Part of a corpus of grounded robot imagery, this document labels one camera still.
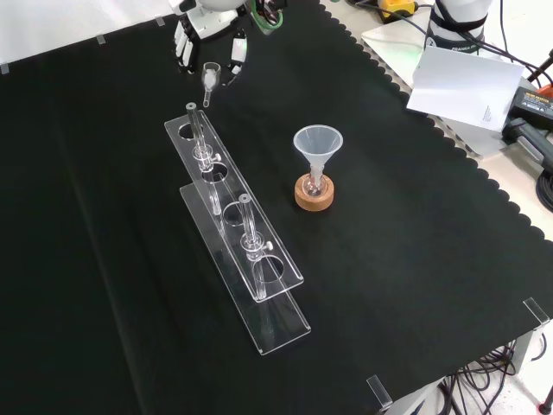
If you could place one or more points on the pale board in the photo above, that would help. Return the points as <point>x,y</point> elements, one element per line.
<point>389,39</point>

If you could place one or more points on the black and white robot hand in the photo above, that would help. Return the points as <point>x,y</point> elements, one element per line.
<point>214,23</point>

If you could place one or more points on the clear acrylic funnel stand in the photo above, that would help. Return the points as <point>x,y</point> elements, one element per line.
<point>242,225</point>

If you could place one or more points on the translucent plastic funnel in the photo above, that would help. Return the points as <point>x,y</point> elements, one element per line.
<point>318,144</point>

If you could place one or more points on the clear glass weighing funnel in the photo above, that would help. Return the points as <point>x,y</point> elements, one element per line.
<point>211,75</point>

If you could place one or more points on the white paper sheet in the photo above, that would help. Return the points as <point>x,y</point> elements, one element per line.
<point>466,86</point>

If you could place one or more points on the yellow stop button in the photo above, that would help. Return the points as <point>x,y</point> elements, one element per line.
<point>395,8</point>

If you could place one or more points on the clear acrylic cloth clip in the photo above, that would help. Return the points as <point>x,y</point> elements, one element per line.
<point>537,312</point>
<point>379,391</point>

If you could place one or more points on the small clear cloth clip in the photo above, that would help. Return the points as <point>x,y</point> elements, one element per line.
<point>159,21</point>
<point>100,39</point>
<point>4,69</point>

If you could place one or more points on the small glass round-bottom flask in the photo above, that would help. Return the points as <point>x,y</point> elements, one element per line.
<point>314,188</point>

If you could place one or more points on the black power adapter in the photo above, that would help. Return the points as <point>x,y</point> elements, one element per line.
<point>533,104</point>

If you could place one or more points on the black and grey clamp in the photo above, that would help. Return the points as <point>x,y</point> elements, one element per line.
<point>529,138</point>

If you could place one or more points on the black bench cloth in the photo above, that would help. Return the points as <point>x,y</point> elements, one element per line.
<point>129,259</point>

